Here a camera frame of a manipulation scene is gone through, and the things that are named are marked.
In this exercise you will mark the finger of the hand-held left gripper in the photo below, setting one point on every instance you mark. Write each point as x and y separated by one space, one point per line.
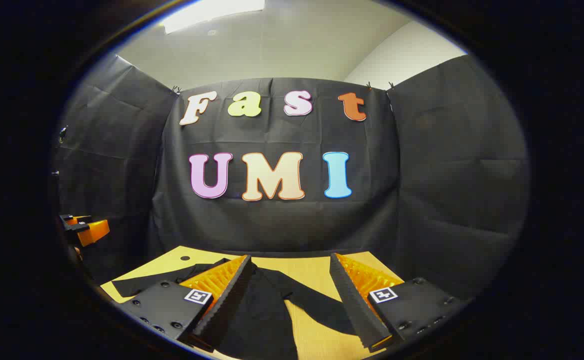
74 217
95 233

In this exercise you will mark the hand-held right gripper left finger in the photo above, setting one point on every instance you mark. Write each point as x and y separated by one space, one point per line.
226 305

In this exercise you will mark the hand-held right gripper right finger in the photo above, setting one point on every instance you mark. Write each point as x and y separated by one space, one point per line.
354 310

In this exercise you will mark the black button shirt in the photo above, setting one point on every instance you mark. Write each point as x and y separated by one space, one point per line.
266 310

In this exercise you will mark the black backdrop cloth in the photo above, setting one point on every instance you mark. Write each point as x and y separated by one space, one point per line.
271 225

